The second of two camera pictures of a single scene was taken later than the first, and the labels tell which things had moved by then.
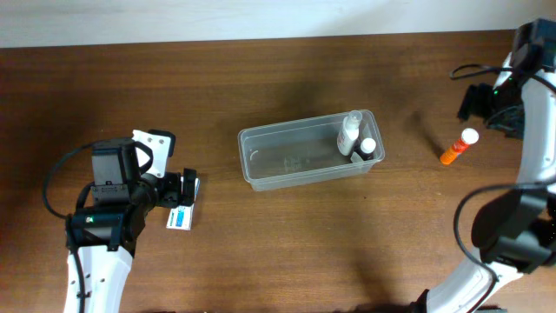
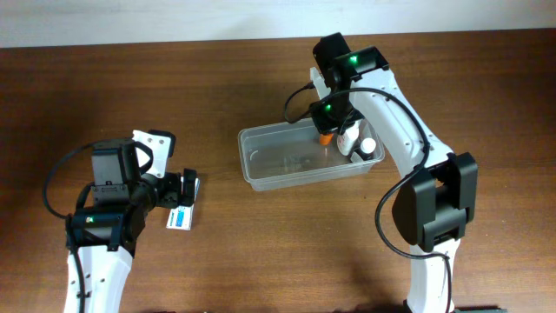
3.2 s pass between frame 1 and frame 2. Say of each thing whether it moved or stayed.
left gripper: stayed
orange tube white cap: moved
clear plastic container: stayed
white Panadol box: stayed
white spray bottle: stayed
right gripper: moved
